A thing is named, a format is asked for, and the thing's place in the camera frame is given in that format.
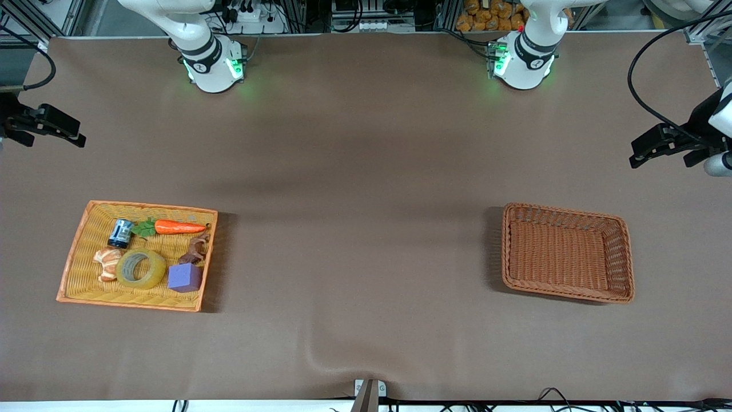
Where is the toy croissant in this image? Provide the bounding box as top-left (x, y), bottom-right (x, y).
top-left (93, 248), bottom-right (123, 283)

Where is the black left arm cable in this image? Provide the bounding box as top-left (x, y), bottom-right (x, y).
top-left (627, 10), bottom-right (732, 135)

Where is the orange toy carrot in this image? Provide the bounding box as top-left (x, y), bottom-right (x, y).
top-left (132, 219), bottom-right (208, 239)

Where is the black cable bundle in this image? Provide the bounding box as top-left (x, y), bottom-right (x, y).
top-left (389, 388), bottom-right (732, 412)

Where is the small blue can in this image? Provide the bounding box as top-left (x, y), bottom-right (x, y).
top-left (108, 219), bottom-right (134, 249)

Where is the brown wicker basket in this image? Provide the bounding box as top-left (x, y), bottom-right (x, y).
top-left (502, 202), bottom-right (635, 304)

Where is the aluminium frame profile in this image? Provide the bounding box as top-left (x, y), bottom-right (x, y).
top-left (0, 0), bottom-right (87, 51)
top-left (683, 0), bottom-right (732, 45)

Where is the long white power strip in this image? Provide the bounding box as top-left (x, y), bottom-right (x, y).
top-left (357, 21), bottom-right (416, 33)

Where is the brown twisted pretzel toy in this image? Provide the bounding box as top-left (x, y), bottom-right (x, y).
top-left (178, 232), bottom-right (211, 266)

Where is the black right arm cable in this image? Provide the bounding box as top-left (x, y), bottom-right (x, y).
top-left (0, 24), bottom-right (57, 92)

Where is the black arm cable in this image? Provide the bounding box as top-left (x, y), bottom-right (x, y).
top-left (0, 24), bottom-right (57, 92)
top-left (627, 10), bottom-right (732, 135)

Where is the purple foam cube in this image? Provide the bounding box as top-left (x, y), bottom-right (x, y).
top-left (168, 263), bottom-right (203, 294)

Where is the orange yellow wicker tray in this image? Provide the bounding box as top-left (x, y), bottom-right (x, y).
top-left (56, 200), bottom-right (218, 312)

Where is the orange snack pile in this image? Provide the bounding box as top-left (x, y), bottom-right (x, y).
top-left (456, 0), bottom-right (528, 32)

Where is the metal table bracket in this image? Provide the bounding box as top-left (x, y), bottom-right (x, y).
top-left (353, 379), bottom-right (387, 412)

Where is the yellow clear tape roll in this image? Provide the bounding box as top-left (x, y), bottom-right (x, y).
top-left (116, 248), bottom-right (167, 289)

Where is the white power strip with plugs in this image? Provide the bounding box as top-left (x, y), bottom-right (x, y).
top-left (226, 5), bottom-right (288, 34)

